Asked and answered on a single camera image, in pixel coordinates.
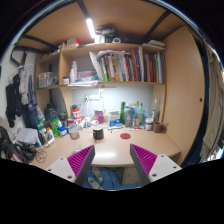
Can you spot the black hanging garment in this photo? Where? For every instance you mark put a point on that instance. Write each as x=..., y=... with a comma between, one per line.
x=13, y=100

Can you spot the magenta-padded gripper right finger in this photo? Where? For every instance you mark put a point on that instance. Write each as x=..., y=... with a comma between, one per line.
x=146, y=160

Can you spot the yellow-capped glass bottle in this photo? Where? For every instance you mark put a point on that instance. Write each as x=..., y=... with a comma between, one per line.
x=137, y=111

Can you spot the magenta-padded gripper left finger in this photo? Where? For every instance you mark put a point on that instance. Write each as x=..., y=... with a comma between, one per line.
x=78, y=161

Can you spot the flat round red coaster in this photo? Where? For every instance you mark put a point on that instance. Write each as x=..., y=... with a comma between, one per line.
x=125, y=136

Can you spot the green plastic jar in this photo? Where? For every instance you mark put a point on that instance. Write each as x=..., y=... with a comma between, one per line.
x=56, y=131

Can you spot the black mug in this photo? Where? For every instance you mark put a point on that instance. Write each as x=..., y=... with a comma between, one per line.
x=98, y=133

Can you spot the black bag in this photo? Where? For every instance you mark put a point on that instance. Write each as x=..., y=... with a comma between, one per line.
x=10, y=146

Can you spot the green lidded plastic tub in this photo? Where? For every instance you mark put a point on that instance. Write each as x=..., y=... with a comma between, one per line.
x=54, y=122

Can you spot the blue hanging garment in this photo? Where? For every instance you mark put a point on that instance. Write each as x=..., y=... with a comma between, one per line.
x=32, y=106

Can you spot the grey drink bottle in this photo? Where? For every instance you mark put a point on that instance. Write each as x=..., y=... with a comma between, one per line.
x=128, y=116

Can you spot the light grey hanging garment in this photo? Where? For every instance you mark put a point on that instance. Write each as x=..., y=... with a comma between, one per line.
x=25, y=80

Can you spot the white wall power socket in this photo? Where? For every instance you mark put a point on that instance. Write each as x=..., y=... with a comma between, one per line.
x=93, y=97

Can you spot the magenta drink carton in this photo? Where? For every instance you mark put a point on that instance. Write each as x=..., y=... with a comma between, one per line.
x=99, y=117

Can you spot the green glass bottle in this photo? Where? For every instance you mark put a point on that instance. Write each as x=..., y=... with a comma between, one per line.
x=122, y=111

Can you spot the clear glass bottle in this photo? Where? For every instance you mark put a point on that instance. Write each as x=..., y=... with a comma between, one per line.
x=155, y=111

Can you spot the orange-capped white bottle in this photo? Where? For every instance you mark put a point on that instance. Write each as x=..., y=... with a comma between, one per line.
x=50, y=135

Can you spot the small blue and white box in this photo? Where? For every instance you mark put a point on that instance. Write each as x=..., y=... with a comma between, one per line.
x=63, y=131

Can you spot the wooden shelf unit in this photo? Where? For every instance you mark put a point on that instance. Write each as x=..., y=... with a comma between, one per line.
x=116, y=66

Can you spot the brown mug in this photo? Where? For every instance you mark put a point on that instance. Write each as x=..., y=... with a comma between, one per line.
x=157, y=127

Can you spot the grey slipper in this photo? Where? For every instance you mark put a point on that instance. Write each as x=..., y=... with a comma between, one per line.
x=98, y=175
x=93, y=183

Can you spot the blue and white carton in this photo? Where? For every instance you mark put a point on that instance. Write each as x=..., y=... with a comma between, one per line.
x=114, y=118

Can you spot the ceiling light strip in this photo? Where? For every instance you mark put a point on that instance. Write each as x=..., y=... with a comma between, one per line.
x=90, y=28

